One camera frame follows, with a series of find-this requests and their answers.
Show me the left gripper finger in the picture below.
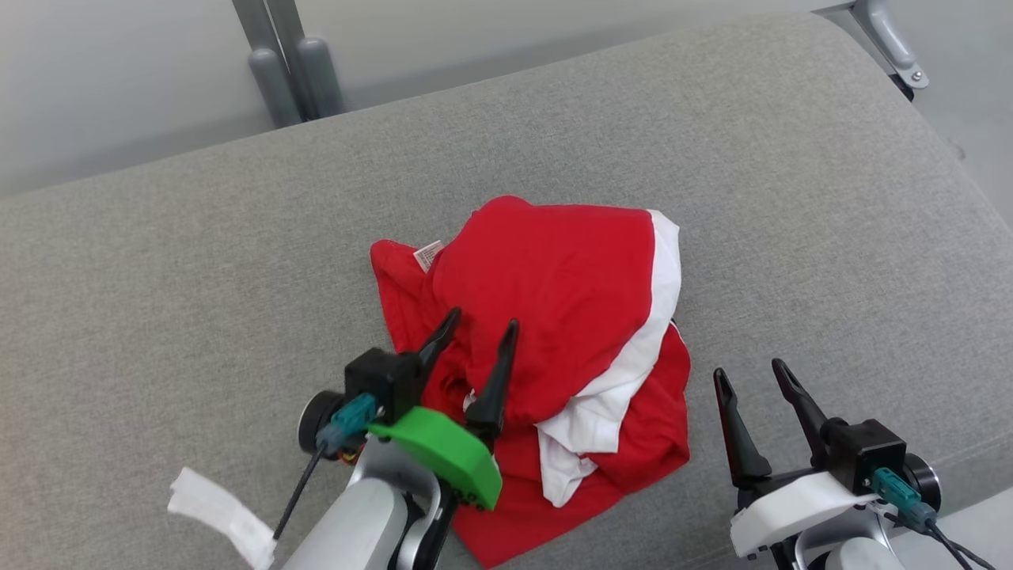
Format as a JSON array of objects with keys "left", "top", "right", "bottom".
[
  {"left": 465, "top": 319, "right": 521, "bottom": 443},
  {"left": 417, "top": 307, "right": 461, "bottom": 373}
]

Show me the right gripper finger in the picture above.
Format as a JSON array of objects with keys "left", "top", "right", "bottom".
[
  {"left": 713, "top": 367, "right": 773, "bottom": 488},
  {"left": 772, "top": 359, "right": 832, "bottom": 468}
]

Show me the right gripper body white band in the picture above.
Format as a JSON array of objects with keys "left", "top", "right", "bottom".
[{"left": 730, "top": 471, "right": 879, "bottom": 559}]

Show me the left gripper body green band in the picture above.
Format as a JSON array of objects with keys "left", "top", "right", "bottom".
[{"left": 368, "top": 406, "right": 503, "bottom": 511}]

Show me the red and white garment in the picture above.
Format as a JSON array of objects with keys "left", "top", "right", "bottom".
[{"left": 370, "top": 196, "right": 692, "bottom": 569}]

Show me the white tape label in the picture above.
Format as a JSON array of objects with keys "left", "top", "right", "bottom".
[{"left": 169, "top": 467, "right": 276, "bottom": 569}]

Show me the grey fabric sofa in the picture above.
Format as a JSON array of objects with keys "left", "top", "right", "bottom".
[{"left": 0, "top": 12, "right": 1013, "bottom": 570}]

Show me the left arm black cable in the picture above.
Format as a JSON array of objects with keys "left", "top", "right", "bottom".
[{"left": 273, "top": 443, "right": 329, "bottom": 541}]

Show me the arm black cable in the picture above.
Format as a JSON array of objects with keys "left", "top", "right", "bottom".
[
  {"left": 886, "top": 507, "right": 998, "bottom": 570},
  {"left": 273, "top": 443, "right": 329, "bottom": 541}
]

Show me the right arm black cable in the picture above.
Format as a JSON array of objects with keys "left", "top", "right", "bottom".
[{"left": 886, "top": 507, "right": 998, "bottom": 570}]

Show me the grey metal bracket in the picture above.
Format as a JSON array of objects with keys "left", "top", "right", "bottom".
[{"left": 815, "top": 0, "right": 931, "bottom": 101}]

